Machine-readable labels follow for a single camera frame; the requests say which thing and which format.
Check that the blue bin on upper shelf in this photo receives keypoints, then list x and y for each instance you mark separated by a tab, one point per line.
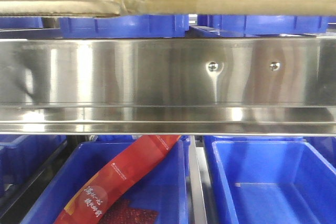
138	26

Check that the blue bin holding snack bag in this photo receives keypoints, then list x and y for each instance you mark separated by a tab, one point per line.
162	190

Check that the blue bin upper far right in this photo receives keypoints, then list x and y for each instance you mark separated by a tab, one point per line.
266	24

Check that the metal divider between bins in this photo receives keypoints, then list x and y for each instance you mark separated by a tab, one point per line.
197	197

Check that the empty blue bin lower right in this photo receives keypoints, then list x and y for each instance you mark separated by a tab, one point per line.
270	181

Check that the red snack bag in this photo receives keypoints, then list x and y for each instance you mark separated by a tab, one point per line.
105	187

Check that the blue bin lower far left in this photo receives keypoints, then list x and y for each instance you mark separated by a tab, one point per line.
21	155

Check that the blue bin lower far right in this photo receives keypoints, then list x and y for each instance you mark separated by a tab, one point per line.
325	146

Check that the stainless steel shelf rail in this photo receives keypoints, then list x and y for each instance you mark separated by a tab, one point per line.
163	86

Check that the left rail screw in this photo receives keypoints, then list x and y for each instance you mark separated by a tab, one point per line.
212	66

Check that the rail screw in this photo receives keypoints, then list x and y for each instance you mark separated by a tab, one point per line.
275	66
212	66

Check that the right rail screw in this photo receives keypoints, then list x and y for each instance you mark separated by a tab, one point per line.
275	66

